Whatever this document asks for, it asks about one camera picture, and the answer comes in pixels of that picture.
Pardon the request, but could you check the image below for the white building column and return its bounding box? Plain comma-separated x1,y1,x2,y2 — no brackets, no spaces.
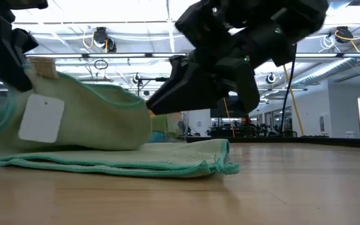
188,109,212,136

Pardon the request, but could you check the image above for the black hanging cable loop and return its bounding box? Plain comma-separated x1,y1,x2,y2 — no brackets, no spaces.
94,59,109,70

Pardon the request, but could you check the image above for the pale green microfiber towel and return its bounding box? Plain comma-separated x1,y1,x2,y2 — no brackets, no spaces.
0,57,240,178

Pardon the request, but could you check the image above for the black ceiling cable reel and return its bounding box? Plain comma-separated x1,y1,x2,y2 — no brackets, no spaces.
92,26,111,48
334,26,354,44

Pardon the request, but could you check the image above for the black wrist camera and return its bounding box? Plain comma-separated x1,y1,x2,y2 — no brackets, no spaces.
6,0,49,10
175,0,231,49

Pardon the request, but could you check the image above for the black background gantry frame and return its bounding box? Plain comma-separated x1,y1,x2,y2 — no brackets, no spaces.
137,76,168,94

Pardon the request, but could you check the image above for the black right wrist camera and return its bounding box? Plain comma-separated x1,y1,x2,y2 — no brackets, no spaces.
175,0,231,49

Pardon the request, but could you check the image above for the long black right arm cable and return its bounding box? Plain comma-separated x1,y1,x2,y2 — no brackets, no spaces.
279,43,297,136

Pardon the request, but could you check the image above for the thin yellow hanging cable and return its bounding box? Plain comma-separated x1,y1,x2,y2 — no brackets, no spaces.
222,98,236,138

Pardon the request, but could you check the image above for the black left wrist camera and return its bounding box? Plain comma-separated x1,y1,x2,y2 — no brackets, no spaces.
6,0,49,10

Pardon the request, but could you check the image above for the black monitor screen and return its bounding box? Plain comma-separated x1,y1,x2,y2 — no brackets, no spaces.
210,95,249,119

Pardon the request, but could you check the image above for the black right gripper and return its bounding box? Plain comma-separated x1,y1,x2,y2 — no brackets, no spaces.
195,0,329,114

